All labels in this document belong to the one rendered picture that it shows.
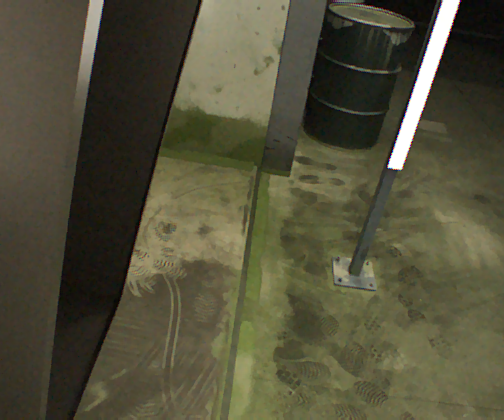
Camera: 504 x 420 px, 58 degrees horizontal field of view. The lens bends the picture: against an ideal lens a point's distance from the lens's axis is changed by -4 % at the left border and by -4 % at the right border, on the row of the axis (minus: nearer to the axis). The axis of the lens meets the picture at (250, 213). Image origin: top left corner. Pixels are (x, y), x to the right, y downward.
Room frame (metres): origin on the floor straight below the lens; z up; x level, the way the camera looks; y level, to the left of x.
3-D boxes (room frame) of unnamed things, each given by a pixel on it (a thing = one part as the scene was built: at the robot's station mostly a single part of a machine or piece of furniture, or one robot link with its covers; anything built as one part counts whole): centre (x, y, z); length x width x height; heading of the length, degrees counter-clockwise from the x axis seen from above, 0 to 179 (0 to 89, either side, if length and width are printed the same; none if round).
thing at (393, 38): (3.22, -0.56, 0.44); 0.59 x 0.58 x 0.89; 15
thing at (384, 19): (3.23, -0.56, 0.86); 0.54 x 0.54 x 0.01
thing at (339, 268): (1.69, -0.53, 0.01); 0.20 x 0.20 x 0.01; 1
